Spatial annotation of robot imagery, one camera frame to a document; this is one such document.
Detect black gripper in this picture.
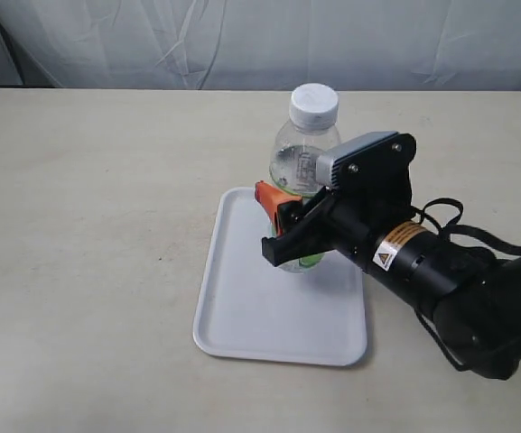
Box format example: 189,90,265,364
255,133,416,266

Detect clear plastic drink bottle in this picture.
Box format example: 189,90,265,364
265,83,343,275

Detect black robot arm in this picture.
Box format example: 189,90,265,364
255,132,521,380

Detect white rectangular plastic tray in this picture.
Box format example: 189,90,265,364
192,188,367,366

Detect white backdrop cloth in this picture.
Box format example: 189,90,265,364
0,1,521,90

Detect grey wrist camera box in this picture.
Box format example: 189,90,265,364
315,131,397,189

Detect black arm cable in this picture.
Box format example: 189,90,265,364
411,197,521,373

